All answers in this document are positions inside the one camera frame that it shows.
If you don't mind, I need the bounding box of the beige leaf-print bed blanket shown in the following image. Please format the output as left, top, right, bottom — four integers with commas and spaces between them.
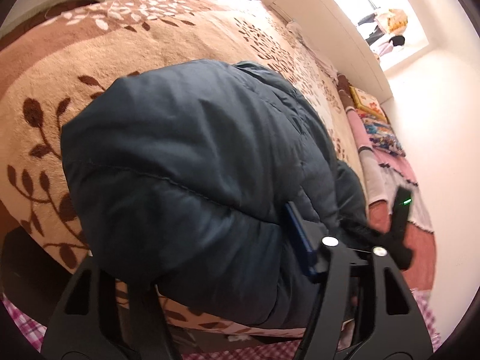
0, 0, 370, 340

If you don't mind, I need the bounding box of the pink plaid bed sheet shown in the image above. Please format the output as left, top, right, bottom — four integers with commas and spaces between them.
0, 290, 444, 360

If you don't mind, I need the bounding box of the pink blanket with black trim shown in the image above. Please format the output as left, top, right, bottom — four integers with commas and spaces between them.
346, 108, 436, 234

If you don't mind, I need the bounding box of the white headboard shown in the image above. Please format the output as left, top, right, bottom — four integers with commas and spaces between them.
260, 0, 393, 103

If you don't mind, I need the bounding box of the cartoon print pillow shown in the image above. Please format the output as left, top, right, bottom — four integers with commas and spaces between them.
349, 85, 406, 157

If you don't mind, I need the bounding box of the brown cloth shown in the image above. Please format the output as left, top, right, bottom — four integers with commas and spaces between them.
335, 73, 354, 110

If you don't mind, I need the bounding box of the yellow printed bag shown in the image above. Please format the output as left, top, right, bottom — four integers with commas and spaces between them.
388, 8, 409, 34

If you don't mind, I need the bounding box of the dark quilted puffer jacket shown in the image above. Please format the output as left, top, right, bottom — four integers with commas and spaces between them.
60, 59, 370, 331

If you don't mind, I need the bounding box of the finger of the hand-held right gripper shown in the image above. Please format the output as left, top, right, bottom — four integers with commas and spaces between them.
337, 219, 392, 250

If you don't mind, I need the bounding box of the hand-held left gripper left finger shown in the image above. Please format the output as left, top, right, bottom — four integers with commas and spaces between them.
40, 255, 178, 360

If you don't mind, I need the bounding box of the coral fleece blanket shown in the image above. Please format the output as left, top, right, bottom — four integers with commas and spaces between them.
368, 199, 439, 294

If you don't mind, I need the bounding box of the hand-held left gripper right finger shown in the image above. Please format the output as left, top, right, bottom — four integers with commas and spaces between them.
284, 202, 433, 360

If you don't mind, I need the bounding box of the pale hanging garment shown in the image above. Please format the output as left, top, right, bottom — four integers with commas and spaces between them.
357, 11, 392, 58

